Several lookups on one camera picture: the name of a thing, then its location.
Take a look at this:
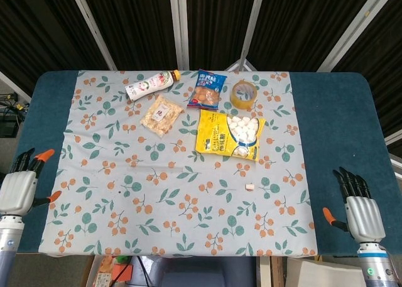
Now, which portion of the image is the clear bag of oat flakes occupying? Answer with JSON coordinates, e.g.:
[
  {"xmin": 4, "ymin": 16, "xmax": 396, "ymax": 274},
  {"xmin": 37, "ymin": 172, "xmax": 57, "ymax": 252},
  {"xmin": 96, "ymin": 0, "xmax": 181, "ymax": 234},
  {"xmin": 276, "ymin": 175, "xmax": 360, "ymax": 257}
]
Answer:
[{"xmin": 139, "ymin": 94, "xmax": 185, "ymax": 139}]

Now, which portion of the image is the grey-blue robot torso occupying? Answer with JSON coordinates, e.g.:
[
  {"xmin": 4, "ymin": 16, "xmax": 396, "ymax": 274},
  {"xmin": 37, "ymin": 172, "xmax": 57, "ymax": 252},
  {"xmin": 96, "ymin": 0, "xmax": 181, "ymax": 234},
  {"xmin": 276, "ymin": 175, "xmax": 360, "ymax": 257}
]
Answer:
[{"xmin": 130, "ymin": 256, "xmax": 257, "ymax": 287}]

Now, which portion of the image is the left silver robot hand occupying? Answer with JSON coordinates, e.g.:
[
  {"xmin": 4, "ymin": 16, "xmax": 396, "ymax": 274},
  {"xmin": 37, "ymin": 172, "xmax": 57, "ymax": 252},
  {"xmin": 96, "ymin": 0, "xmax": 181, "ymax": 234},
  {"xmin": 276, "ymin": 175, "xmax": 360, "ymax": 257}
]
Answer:
[{"xmin": 0, "ymin": 148, "xmax": 63, "ymax": 217}]

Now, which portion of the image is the blue snack packet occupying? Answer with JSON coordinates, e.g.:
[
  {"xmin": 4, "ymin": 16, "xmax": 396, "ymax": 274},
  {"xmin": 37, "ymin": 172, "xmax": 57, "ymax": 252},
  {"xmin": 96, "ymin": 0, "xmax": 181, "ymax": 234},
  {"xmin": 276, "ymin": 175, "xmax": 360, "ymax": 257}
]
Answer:
[{"xmin": 187, "ymin": 68, "xmax": 228, "ymax": 111}]

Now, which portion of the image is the dark partition screen panel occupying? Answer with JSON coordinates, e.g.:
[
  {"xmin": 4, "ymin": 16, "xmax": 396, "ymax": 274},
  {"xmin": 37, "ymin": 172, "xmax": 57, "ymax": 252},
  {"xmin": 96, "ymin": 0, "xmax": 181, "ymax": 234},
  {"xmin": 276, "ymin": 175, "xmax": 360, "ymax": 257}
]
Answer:
[
  {"xmin": 332, "ymin": 0, "xmax": 402, "ymax": 140},
  {"xmin": 247, "ymin": 0, "xmax": 378, "ymax": 72},
  {"xmin": 80, "ymin": 0, "xmax": 180, "ymax": 71},
  {"xmin": 185, "ymin": 0, "xmax": 261, "ymax": 71},
  {"xmin": 0, "ymin": 0, "xmax": 117, "ymax": 87}
]

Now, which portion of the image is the teal felt table cover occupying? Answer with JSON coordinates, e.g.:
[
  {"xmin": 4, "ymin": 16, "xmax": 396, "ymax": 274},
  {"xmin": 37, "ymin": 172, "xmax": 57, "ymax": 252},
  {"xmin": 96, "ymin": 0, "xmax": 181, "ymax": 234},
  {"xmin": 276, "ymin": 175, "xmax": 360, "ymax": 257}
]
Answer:
[{"xmin": 0, "ymin": 70, "xmax": 402, "ymax": 256}]

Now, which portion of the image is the clear packing tape roll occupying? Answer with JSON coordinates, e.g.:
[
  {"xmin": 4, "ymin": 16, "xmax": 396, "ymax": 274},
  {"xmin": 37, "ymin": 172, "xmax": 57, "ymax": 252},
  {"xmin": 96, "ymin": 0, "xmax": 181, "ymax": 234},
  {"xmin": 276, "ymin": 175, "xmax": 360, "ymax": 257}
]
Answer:
[{"xmin": 230, "ymin": 79, "xmax": 258, "ymax": 110}]

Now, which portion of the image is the black electronics with cables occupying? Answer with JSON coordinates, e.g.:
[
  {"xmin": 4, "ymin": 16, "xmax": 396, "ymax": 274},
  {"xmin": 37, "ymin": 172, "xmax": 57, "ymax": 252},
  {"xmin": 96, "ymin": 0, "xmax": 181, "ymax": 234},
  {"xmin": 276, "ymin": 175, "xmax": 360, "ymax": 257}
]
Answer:
[{"xmin": 0, "ymin": 92, "xmax": 31, "ymax": 139}]

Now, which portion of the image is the white paper sheet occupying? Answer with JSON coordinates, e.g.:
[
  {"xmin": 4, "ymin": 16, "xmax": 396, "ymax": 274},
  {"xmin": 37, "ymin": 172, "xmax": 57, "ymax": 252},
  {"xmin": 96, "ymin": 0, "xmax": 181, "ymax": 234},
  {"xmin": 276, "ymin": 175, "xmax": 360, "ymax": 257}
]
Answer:
[{"xmin": 285, "ymin": 257, "xmax": 367, "ymax": 287}]

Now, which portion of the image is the floral fruit print tablecloth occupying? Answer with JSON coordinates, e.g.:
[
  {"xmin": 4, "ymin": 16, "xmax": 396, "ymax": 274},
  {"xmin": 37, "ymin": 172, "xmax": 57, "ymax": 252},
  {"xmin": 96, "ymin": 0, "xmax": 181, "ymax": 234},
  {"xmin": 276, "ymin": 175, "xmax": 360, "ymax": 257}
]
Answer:
[{"xmin": 39, "ymin": 69, "xmax": 318, "ymax": 257}]

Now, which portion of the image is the yellow marshmallow bag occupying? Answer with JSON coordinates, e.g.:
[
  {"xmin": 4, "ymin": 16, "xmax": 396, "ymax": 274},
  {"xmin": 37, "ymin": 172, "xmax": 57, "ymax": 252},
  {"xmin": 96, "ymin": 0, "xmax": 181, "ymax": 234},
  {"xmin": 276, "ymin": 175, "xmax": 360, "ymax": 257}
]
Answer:
[{"xmin": 194, "ymin": 109, "xmax": 267, "ymax": 162}]

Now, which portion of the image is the white drink bottle yellow cap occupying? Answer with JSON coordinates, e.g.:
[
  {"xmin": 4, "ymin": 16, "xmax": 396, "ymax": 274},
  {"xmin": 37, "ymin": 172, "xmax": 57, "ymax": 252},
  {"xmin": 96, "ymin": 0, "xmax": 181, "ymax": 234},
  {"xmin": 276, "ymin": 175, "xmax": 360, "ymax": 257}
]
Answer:
[{"xmin": 124, "ymin": 69, "xmax": 182, "ymax": 102}]

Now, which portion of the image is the cardboard box with orange items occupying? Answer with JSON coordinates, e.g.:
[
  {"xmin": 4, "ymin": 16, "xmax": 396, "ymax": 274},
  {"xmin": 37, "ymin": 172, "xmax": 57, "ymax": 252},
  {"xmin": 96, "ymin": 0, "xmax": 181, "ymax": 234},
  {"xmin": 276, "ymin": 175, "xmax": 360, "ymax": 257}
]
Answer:
[{"xmin": 87, "ymin": 255, "xmax": 133, "ymax": 287}]

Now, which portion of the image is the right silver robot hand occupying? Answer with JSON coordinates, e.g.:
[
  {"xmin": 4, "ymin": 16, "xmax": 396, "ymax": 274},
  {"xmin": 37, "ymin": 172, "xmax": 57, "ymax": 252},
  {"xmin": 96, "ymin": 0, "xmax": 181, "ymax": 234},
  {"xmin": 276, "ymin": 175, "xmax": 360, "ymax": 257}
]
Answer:
[{"xmin": 322, "ymin": 166, "xmax": 386, "ymax": 244}]

